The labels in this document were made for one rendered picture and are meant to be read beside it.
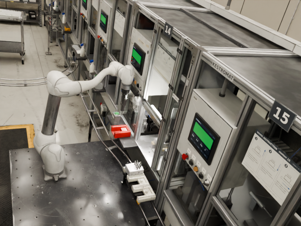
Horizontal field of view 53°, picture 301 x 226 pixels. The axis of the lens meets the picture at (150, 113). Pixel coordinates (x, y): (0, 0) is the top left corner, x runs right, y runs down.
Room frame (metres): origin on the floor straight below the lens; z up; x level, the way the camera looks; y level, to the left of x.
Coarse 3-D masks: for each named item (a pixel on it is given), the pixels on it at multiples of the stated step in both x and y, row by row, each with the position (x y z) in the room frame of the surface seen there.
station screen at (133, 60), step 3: (135, 48) 2.47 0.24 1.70; (138, 51) 2.41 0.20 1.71; (132, 54) 2.51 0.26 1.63; (138, 54) 2.40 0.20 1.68; (141, 54) 2.35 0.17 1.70; (132, 57) 2.50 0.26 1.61; (141, 57) 2.34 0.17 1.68; (132, 60) 2.49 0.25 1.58; (135, 60) 2.43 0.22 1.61; (132, 63) 2.48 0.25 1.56; (135, 63) 2.43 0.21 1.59; (138, 63) 2.37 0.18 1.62; (135, 66) 2.42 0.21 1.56; (138, 66) 2.36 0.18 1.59; (138, 69) 2.35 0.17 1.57
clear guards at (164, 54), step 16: (160, 32) 2.20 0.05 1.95; (176, 32) 2.00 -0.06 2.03; (160, 48) 2.15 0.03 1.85; (176, 48) 1.96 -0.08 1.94; (160, 64) 2.11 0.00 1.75; (160, 80) 2.07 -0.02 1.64; (176, 80) 1.88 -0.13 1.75; (128, 96) 2.54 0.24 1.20; (144, 96) 2.25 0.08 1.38; (160, 96) 2.02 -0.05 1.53; (128, 112) 2.49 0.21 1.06; (160, 112) 1.98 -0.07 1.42; (176, 112) 1.80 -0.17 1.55; (160, 144) 1.88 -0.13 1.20; (160, 160) 1.84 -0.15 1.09
